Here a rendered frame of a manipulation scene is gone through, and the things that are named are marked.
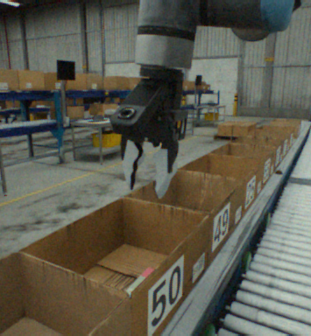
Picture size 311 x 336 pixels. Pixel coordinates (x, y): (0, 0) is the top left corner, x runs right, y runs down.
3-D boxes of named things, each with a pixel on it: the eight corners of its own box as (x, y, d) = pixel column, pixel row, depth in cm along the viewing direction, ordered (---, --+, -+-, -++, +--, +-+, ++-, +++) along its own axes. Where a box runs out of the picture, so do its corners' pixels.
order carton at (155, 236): (132, 374, 55) (130, 295, 50) (24, 317, 69) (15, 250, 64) (208, 268, 88) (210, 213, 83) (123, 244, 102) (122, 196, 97)
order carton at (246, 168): (241, 220, 121) (244, 178, 116) (174, 206, 135) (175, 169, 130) (260, 192, 154) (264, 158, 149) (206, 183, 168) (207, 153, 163)
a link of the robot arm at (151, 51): (180, 37, 41) (122, 33, 45) (176, 73, 43) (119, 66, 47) (202, 44, 49) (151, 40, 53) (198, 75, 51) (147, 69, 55)
